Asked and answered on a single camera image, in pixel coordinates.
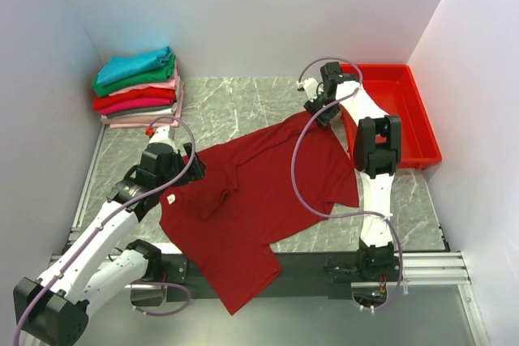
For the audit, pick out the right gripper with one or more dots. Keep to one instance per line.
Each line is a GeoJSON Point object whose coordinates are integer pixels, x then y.
{"type": "Point", "coordinates": [323, 118]}

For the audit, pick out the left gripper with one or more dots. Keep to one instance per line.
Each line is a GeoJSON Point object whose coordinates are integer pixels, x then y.
{"type": "Point", "coordinates": [197, 172]}

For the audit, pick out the dark red t-shirt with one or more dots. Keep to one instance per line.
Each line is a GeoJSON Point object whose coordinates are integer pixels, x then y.
{"type": "Point", "coordinates": [258, 189]}

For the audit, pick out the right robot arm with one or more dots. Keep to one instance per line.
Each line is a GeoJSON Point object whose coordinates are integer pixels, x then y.
{"type": "Point", "coordinates": [376, 155]}

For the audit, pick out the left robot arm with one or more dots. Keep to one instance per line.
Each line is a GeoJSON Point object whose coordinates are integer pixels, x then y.
{"type": "Point", "coordinates": [57, 306]}

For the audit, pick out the pink bottom folded t-shirt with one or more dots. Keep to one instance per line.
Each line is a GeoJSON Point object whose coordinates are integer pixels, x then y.
{"type": "Point", "coordinates": [175, 109]}

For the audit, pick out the red folded t-shirt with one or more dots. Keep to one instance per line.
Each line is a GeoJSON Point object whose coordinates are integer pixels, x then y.
{"type": "Point", "coordinates": [103, 102]}

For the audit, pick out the light pink folded t-shirt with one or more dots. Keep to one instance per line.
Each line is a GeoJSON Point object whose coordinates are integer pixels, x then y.
{"type": "Point", "coordinates": [170, 84]}

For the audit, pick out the green folded t-shirt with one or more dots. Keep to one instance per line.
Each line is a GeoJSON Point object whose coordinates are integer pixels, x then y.
{"type": "Point", "coordinates": [158, 75]}

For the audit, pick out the dark grey folded t-shirt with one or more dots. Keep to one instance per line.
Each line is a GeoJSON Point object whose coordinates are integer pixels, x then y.
{"type": "Point", "coordinates": [138, 111]}

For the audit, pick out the turquoise folded t-shirt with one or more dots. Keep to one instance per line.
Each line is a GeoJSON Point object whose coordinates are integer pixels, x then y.
{"type": "Point", "coordinates": [118, 68]}

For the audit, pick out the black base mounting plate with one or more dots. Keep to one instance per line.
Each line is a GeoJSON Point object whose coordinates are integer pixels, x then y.
{"type": "Point", "coordinates": [336, 275]}

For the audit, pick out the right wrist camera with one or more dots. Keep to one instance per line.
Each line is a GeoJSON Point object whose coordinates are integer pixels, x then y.
{"type": "Point", "coordinates": [310, 87]}

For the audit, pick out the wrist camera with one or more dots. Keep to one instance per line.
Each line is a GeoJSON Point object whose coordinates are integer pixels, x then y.
{"type": "Point", "coordinates": [310, 87]}
{"type": "Point", "coordinates": [161, 134]}

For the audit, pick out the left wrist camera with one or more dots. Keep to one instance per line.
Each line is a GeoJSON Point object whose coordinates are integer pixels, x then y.
{"type": "Point", "coordinates": [161, 134]}

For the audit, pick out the aluminium rail frame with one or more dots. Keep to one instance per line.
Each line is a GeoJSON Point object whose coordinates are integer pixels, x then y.
{"type": "Point", "coordinates": [427, 258]}

